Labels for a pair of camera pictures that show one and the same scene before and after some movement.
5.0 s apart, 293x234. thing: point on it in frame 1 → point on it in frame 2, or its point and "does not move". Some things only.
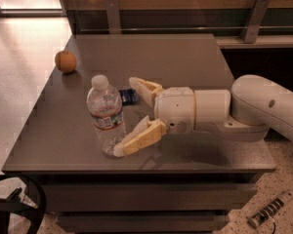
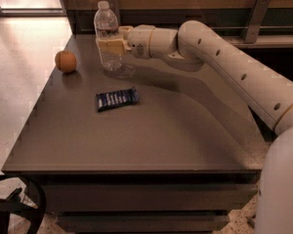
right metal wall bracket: (256, 18) does not move
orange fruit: (65, 61) does not move
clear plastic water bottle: (105, 106) → (106, 31)
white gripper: (175, 109) → (138, 41)
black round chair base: (2, 208) does not move
